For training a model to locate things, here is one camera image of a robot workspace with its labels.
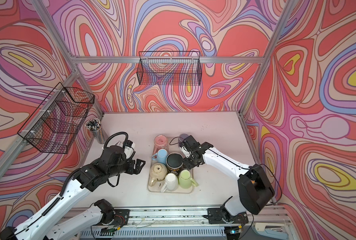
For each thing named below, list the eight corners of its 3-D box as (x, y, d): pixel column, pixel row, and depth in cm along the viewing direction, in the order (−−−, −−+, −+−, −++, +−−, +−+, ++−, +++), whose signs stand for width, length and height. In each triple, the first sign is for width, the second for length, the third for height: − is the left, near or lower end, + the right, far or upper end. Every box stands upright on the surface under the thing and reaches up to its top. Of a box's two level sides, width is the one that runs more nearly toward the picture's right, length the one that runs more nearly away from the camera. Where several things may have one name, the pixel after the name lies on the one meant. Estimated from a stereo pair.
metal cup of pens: (96, 144, 104) (83, 127, 89) (100, 135, 109) (88, 118, 94) (107, 144, 104) (96, 127, 89) (111, 135, 109) (100, 118, 94)
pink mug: (155, 157, 96) (153, 148, 87) (157, 144, 102) (154, 134, 94) (167, 157, 96) (166, 148, 87) (168, 144, 102) (166, 134, 94)
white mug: (162, 192, 83) (160, 187, 75) (168, 177, 88) (167, 171, 81) (173, 197, 81) (172, 192, 74) (179, 181, 86) (179, 175, 79)
